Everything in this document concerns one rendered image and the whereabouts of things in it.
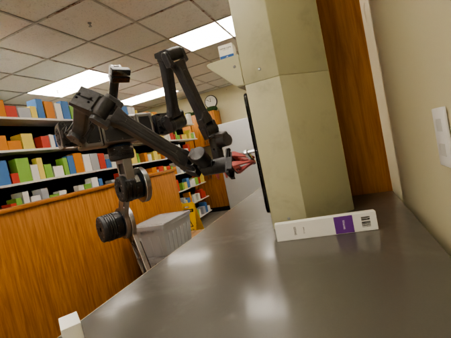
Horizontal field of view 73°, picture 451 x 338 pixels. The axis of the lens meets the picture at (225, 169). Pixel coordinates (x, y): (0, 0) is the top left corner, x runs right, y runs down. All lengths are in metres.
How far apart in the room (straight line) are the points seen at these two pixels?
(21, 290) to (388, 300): 2.42
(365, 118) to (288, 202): 0.51
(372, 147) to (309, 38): 0.50
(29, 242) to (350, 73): 2.35
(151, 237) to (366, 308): 2.78
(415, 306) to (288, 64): 0.72
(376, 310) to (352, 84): 0.95
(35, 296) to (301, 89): 2.33
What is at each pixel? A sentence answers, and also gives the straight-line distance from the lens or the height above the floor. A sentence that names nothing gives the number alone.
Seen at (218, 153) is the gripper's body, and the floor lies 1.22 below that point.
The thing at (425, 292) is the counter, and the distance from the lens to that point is 0.60.
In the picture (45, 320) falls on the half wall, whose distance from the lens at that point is 2.81.
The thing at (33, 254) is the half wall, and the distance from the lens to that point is 2.71.
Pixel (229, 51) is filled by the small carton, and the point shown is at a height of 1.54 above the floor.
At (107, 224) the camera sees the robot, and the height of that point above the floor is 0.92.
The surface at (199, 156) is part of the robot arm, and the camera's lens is 1.07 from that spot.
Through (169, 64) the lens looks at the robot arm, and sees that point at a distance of 1.48.
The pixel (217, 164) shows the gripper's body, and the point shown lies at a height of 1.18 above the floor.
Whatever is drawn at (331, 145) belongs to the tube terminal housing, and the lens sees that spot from 1.06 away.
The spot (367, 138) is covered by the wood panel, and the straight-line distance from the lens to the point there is 1.33.
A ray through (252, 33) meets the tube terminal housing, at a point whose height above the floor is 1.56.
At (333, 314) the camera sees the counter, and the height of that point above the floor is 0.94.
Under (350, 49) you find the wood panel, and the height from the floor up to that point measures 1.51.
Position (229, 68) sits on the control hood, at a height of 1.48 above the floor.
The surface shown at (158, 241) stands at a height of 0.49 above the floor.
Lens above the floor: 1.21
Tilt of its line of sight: 3 degrees down
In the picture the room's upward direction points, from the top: 12 degrees counter-clockwise
